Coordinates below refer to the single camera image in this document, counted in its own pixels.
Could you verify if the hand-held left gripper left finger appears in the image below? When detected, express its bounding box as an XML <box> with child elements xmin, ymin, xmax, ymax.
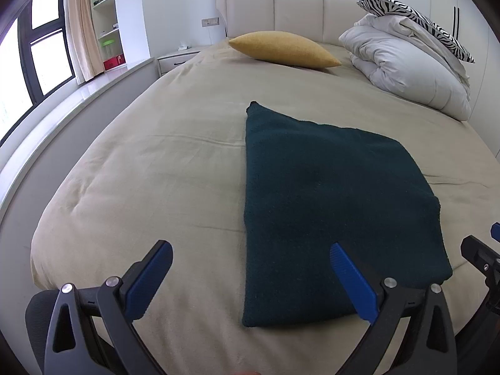
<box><xmin>45</xmin><ymin>240</ymin><xmax>173</xmax><ymax>375</ymax></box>

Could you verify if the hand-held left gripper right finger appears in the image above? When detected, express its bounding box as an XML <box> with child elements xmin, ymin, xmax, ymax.
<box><xmin>330</xmin><ymin>243</ymin><xmax>458</xmax><ymax>375</ymax></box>

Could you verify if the dark teal knit sweater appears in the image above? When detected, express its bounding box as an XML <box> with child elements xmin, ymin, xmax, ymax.
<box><xmin>241</xmin><ymin>101</ymin><xmax>454</xmax><ymax>329</ymax></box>

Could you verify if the bed with beige sheet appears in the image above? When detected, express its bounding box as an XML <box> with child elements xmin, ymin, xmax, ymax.
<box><xmin>30</xmin><ymin>41</ymin><xmax>500</xmax><ymax>375</ymax></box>

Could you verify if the white folded duvet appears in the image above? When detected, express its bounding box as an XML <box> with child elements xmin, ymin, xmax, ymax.
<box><xmin>338</xmin><ymin>13</ymin><xmax>473</xmax><ymax>122</ymax></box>

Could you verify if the white window ledge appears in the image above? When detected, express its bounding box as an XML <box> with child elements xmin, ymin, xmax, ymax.
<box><xmin>0</xmin><ymin>57</ymin><xmax>157</xmax><ymax>212</ymax></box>

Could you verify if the red box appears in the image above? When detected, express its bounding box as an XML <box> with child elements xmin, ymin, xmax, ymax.
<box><xmin>102</xmin><ymin>55</ymin><xmax>126</xmax><ymax>72</ymax></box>

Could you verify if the white nightstand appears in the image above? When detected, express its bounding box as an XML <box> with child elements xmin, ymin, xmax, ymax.
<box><xmin>157</xmin><ymin>46</ymin><xmax>212</xmax><ymax>75</ymax></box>

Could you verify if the zebra striped pillow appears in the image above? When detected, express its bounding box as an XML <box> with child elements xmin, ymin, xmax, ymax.
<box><xmin>357</xmin><ymin>0</ymin><xmax>475</xmax><ymax>64</ymax></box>

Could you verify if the white wardrobe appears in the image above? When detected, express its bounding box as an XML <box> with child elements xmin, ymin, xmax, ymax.
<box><xmin>430</xmin><ymin>0</ymin><xmax>500</xmax><ymax>126</ymax></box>

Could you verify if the green lidded container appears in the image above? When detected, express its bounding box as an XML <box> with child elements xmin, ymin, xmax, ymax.
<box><xmin>99</xmin><ymin>38</ymin><xmax>118</xmax><ymax>63</ymax></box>

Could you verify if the yellow pillow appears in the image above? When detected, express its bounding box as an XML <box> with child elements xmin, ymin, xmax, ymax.
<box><xmin>227</xmin><ymin>31</ymin><xmax>342</xmax><ymax>70</ymax></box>

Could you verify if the beige curtain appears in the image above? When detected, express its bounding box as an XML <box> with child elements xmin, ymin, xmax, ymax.
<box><xmin>63</xmin><ymin>0</ymin><xmax>106</xmax><ymax>83</ymax></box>

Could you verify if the white shelf unit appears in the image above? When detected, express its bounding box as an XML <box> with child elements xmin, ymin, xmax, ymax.
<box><xmin>90</xmin><ymin>0</ymin><xmax>128</xmax><ymax>73</ymax></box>

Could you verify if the cream padded headboard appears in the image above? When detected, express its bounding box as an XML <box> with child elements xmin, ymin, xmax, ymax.
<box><xmin>215</xmin><ymin>0</ymin><xmax>376</xmax><ymax>45</ymax></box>

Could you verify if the black framed window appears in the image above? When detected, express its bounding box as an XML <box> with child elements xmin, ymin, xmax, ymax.
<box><xmin>0</xmin><ymin>0</ymin><xmax>77</xmax><ymax>145</ymax></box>

